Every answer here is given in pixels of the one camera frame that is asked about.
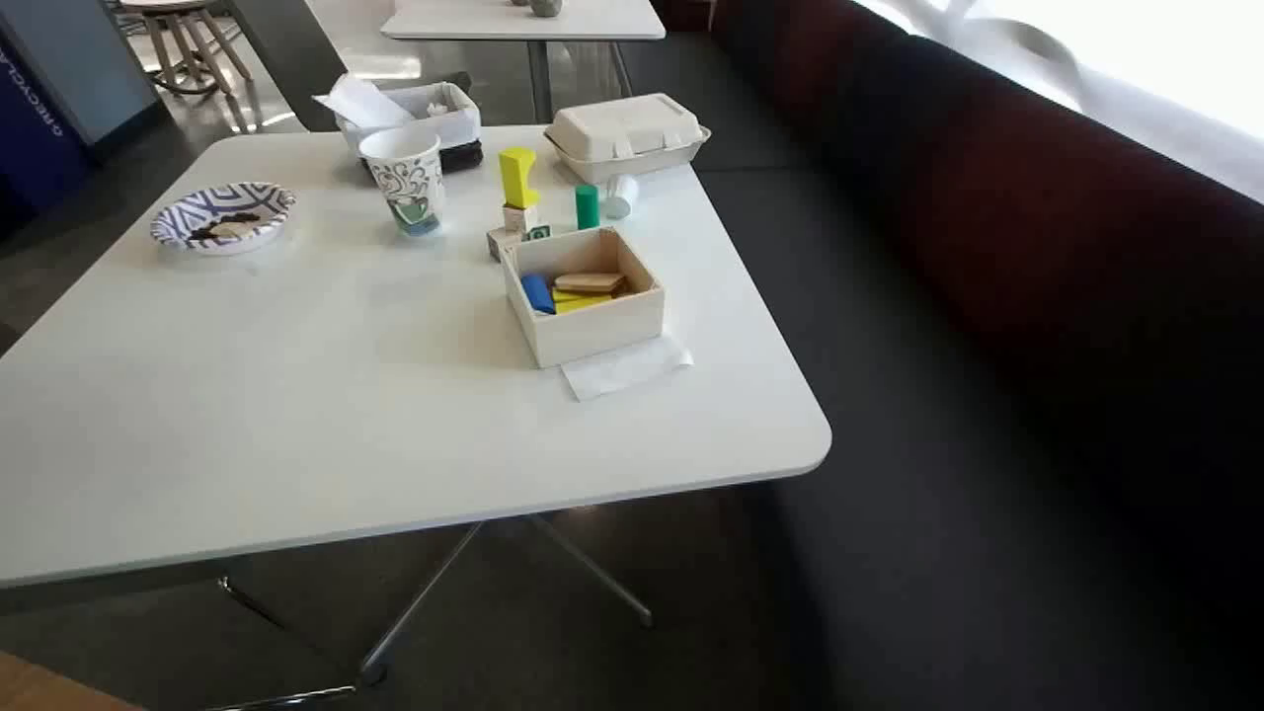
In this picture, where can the dark basket with white liner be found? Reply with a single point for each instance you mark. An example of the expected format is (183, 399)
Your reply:
(442, 119)

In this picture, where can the black patterned bowl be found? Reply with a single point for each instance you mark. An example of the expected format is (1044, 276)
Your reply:
(200, 208)

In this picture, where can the beige wooden block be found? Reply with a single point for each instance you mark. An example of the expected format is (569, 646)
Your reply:
(503, 246)

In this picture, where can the small dice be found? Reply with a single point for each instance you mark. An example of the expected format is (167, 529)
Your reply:
(533, 230)

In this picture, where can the flat yellow block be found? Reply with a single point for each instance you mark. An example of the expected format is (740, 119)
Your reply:
(578, 302)

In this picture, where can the dark upholstered bench sofa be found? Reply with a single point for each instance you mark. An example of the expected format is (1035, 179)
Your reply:
(1030, 327)

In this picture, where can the green cylinder block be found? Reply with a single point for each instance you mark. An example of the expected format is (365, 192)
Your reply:
(585, 208)

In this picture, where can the pale wooden spoon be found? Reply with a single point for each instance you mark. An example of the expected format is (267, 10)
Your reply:
(236, 230)

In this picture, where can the blue toy block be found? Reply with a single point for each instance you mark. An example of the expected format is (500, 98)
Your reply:
(538, 292)

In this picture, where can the blue panel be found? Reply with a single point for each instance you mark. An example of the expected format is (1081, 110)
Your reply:
(62, 80)

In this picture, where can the white foam clamshell container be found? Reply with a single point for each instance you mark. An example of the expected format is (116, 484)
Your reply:
(627, 133)

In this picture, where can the white round object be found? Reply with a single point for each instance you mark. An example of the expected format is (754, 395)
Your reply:
(621, 193)

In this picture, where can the white napkins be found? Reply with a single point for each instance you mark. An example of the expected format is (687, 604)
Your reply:
(355, 104)

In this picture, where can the metal chair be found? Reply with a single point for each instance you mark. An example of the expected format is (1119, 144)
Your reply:
(192, 43)

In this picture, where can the small pale wooden cube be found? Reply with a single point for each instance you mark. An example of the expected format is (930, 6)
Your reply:
(516, 218)

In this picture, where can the white background table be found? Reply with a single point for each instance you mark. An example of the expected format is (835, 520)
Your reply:
(519, 18)

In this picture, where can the metal table base legs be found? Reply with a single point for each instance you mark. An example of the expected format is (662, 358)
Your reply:
(419, 596)

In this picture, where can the white open box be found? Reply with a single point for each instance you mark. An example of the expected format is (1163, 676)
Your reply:
(599, 327)

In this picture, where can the small greyish green object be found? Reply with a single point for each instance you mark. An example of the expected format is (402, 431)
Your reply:
(544, 6)

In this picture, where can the flat wooden block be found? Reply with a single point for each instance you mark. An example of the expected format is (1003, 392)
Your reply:
(585, 281)

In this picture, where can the white printed paper cup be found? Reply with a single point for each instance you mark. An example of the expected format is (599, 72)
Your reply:
(406, 184)

